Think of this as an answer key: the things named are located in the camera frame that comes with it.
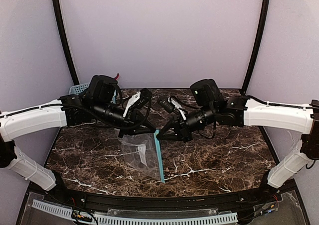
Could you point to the white slotted cable duct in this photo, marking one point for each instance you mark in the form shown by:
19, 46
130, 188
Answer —
128, 217

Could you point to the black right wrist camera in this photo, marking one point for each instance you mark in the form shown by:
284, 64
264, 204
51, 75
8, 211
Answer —
206, 94

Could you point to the black left frame post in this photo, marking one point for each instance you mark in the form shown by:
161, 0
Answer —
64, 41

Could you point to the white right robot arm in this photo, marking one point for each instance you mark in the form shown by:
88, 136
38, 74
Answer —
242, 111

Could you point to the clear zip top bag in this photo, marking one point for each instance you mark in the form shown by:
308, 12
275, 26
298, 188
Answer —
143, 153

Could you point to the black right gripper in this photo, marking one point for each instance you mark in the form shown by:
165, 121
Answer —
181, 125

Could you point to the black frame post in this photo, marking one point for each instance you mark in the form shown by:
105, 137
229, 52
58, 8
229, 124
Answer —
256, 46
64, 41

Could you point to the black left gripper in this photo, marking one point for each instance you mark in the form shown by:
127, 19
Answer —
134, 120

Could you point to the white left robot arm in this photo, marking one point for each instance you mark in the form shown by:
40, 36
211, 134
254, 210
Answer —
102, 101

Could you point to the black front table rail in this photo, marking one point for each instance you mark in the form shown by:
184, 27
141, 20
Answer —
99, 202

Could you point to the black right frame post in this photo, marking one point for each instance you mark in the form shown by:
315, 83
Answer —
256, 46

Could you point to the light blue plastic basket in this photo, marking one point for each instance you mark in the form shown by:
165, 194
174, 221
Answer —
77, 89

